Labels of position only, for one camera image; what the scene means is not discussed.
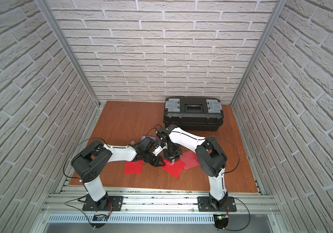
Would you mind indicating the red envelope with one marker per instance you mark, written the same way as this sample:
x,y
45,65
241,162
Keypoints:
x,y
174,169
133,167
190,159

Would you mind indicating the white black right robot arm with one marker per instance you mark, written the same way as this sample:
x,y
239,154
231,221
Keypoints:
x,y
211,157

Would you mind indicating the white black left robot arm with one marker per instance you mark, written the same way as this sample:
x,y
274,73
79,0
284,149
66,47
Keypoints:
x,y
89,163

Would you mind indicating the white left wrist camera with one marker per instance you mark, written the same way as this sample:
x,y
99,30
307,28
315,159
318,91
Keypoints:
x,y
157,148

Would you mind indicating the aluminium left corner post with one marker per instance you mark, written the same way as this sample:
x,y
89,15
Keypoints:
x,y
56,29

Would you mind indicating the black plastic toolbox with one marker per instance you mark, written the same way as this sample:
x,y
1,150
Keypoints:
x,y
193,113

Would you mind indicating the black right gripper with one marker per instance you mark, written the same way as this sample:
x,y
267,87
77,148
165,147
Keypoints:
x,y
175,157

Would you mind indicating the aluminium corner post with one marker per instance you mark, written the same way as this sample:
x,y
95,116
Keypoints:
x,y
56,29
260,45

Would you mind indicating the aluminium right corner post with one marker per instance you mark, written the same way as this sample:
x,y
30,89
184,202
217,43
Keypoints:
x,y
260,45

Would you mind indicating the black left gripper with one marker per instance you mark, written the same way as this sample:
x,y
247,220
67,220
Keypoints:
x,y
154,160

